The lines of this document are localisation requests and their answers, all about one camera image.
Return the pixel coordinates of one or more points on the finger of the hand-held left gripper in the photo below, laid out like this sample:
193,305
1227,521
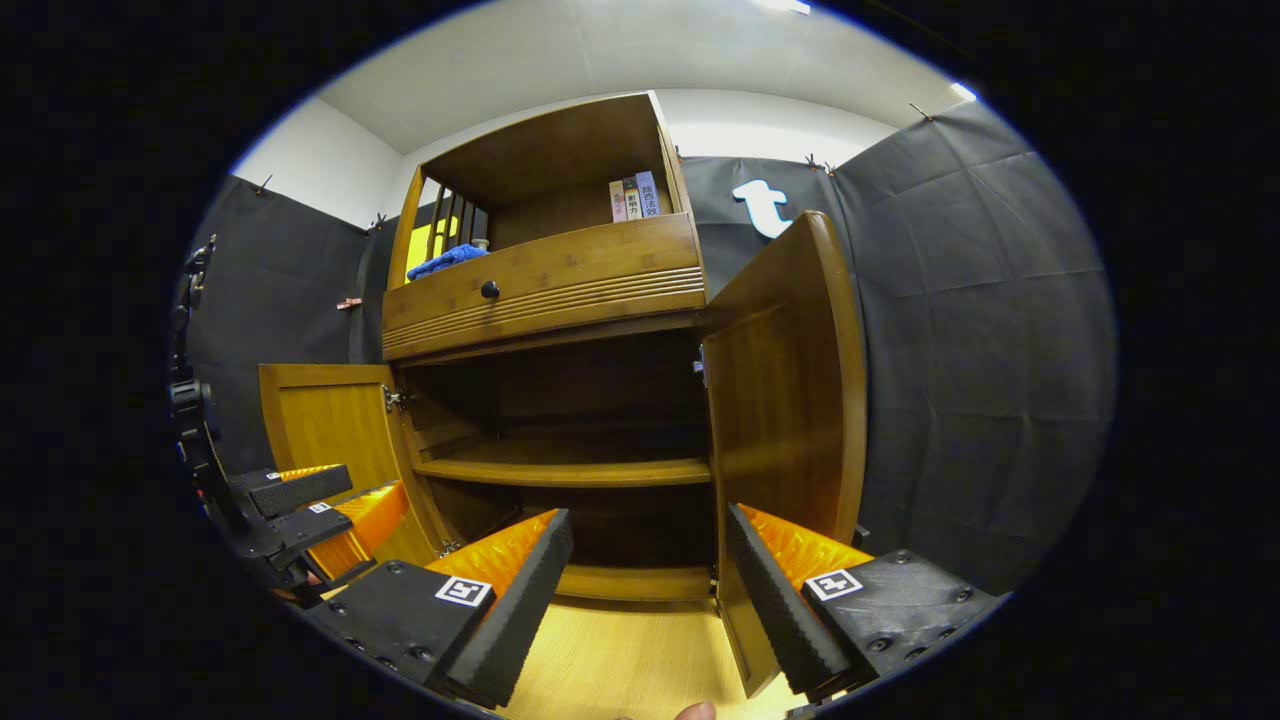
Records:
310,525
300,490

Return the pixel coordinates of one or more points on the wooden drawer with black knob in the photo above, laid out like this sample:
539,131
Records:
580,265

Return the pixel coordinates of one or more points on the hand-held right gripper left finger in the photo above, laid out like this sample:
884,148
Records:
520,600

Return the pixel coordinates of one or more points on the blue cloth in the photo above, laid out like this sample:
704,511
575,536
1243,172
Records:
450,258

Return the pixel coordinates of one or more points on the dark spine book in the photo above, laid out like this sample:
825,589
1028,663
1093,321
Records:
632,198

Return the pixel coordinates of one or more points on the wooden cabinet door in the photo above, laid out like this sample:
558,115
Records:
780,400
330,420

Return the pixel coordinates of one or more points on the black backdrop cloth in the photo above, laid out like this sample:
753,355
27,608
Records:
980,350

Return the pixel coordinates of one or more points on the long ceiling light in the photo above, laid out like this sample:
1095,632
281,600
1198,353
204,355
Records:
785,5

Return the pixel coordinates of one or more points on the small ceiling light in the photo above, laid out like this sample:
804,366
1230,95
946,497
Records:
963,91

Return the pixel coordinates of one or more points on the pink spine book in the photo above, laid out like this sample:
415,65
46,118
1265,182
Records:
617,202

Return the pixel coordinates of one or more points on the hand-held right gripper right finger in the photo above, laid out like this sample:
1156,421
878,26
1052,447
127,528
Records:
775,610

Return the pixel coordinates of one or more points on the lavender spine book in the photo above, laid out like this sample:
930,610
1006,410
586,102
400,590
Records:
649,193

